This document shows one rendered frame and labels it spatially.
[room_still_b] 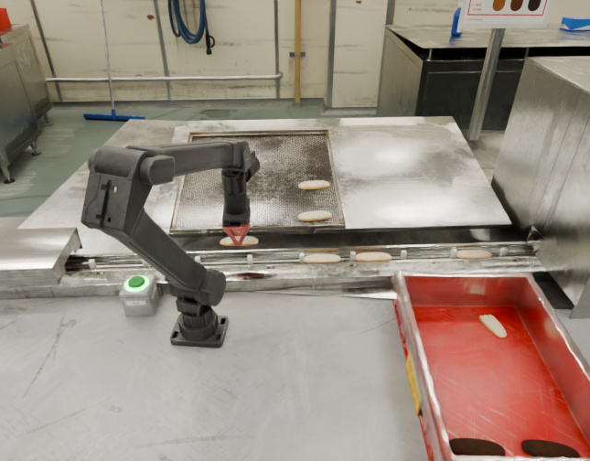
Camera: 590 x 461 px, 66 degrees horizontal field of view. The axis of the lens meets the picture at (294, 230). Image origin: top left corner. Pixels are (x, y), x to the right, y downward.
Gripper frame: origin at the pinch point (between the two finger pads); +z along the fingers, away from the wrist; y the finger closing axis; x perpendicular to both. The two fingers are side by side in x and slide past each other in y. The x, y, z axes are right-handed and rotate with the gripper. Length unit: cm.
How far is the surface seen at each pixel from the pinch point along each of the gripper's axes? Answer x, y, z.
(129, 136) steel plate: 53, 95, 11
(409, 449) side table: -33, -53, 11
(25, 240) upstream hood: 56, 4, 1
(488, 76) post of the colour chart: -97, 84, -17
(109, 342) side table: 29.0, -24.0, 11.1
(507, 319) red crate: -65, -22, 10
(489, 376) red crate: -54, -38, 10
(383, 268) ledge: -37.8, -5.9, 6.6
